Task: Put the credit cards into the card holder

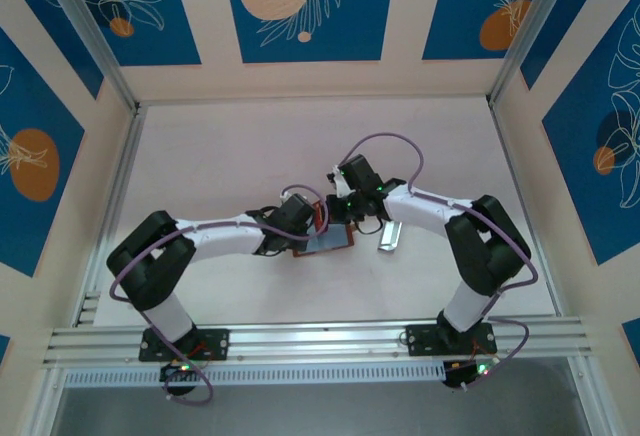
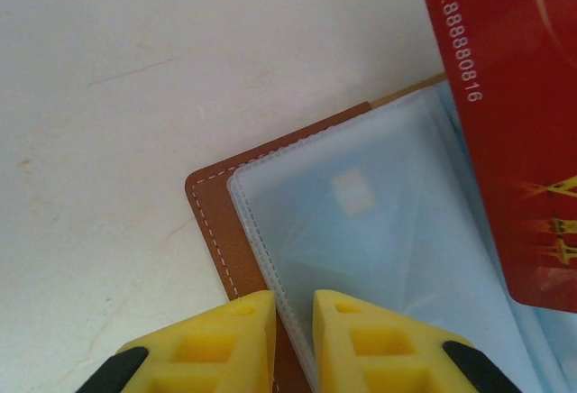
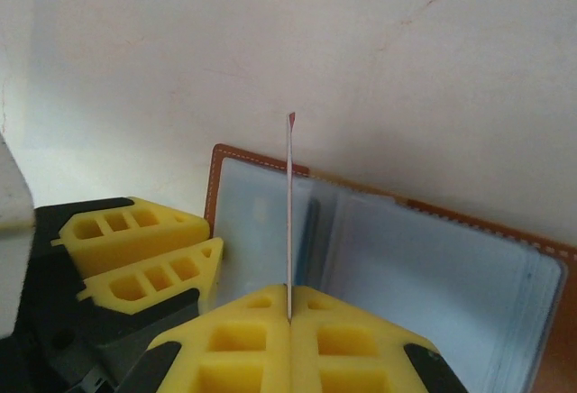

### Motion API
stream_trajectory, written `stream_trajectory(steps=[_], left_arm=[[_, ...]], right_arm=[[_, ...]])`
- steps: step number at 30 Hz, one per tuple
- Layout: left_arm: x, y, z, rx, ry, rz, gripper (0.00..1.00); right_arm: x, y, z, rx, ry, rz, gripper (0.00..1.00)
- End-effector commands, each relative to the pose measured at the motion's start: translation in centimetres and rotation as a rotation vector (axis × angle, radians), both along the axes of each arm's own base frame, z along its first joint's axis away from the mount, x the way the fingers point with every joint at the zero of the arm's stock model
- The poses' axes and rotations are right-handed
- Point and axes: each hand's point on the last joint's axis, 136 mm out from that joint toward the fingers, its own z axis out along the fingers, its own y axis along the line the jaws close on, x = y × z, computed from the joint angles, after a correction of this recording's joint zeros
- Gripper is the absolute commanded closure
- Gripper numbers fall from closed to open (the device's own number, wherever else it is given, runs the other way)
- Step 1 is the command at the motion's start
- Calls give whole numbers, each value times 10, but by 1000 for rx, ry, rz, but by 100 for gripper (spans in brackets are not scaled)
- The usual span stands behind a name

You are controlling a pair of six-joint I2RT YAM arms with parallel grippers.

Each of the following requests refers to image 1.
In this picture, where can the brown leather card holder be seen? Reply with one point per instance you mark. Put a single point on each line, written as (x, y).
(330, 241)

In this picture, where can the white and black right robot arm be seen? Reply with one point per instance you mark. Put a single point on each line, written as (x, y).
(425, 206)

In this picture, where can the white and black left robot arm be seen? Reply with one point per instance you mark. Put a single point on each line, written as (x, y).
(220, 233)

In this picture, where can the small red and silver device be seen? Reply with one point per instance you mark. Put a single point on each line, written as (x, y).
(390, 238)

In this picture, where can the black controller board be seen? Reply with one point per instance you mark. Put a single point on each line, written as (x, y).
(175, 375)
(457, 373)

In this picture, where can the aluminium mounting rail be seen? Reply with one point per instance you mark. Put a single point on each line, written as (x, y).
(325, 338)

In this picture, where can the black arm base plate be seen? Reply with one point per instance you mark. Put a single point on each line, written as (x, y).
(420, 341)
(217, 343)

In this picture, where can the aluminium table edge rail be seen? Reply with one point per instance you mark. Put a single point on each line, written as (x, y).
(119, 181)
(527, 206)

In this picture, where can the aluminium frame post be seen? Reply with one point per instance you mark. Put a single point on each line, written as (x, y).
(92, 31)
(531, 31)

